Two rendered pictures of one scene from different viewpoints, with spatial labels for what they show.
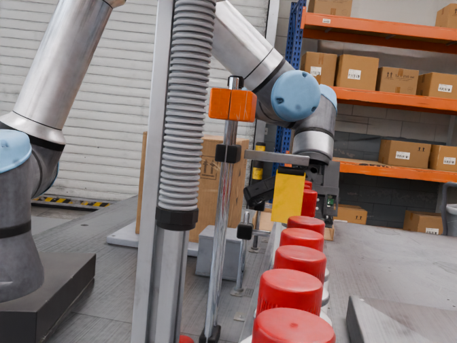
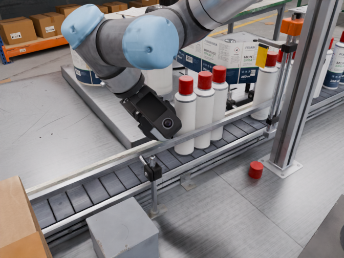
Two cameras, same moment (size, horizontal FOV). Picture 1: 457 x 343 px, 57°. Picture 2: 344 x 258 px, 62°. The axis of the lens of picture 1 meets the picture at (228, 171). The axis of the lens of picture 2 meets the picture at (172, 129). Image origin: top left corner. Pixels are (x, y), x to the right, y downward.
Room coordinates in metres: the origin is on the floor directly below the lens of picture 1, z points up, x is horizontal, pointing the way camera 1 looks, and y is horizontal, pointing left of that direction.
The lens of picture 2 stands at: (1.08, 0.29, 1.35)
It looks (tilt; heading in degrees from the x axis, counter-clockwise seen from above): 34 degrees down; 227
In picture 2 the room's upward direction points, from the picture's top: straight up
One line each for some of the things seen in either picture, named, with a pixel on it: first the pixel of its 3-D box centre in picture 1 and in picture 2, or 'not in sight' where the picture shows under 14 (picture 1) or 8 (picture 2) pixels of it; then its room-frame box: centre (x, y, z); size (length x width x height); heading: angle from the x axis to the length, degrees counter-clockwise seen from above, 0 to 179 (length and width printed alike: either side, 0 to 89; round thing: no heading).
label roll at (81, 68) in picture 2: not in sight; (99, 57); (0.55, -0.69, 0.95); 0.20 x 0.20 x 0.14
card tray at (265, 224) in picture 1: (292, 219); not in sight; (1.46, -0.24, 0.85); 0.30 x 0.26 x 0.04; 171
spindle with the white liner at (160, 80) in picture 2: not in sight; (158, 56); (0.51, -0.38, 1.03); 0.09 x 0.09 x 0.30
